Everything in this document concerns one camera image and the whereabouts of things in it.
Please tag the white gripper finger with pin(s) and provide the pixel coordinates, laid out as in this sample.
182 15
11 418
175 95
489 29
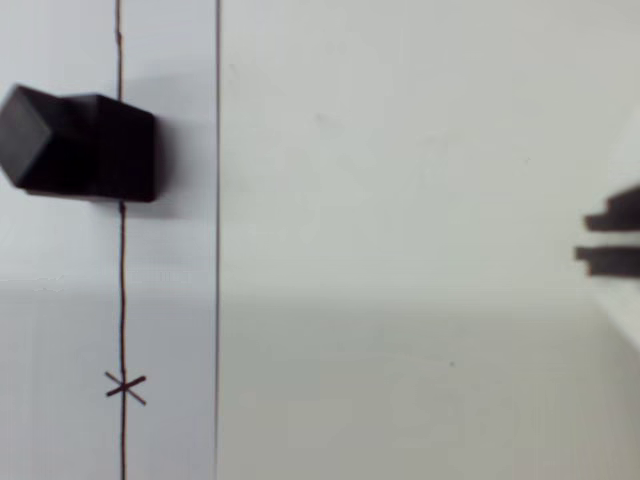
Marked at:
615 261
617 212

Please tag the black cube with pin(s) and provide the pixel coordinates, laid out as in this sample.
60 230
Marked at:
75 145

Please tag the white paper sheet with drawn boxes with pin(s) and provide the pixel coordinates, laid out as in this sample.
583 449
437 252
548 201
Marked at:
170 300

